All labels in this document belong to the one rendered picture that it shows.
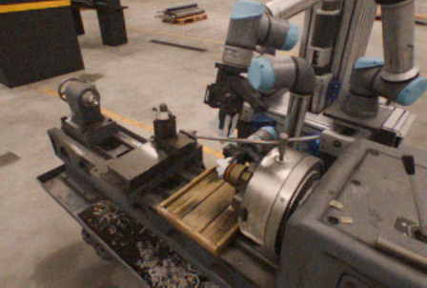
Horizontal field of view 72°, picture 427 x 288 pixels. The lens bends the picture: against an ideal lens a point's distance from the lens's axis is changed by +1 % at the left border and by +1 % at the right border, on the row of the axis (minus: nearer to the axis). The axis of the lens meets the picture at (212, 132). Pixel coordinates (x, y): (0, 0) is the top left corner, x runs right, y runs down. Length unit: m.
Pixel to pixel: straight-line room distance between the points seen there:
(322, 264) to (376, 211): 0.17
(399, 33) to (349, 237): 0.67
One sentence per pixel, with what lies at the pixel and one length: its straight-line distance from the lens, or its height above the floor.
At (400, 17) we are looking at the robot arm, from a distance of 1.07.
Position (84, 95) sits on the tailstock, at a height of 1.11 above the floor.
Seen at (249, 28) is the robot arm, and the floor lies 1.59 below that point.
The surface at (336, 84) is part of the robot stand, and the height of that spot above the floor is 1.20.
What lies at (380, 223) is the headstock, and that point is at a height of 1.26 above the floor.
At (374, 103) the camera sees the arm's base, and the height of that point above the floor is 1.22.
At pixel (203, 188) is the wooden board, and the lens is 1.27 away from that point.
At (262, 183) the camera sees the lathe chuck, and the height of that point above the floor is 1.20.
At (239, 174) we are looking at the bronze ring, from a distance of 0.98.
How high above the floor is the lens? 1.74
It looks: 31 degrees down
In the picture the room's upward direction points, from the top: straight up
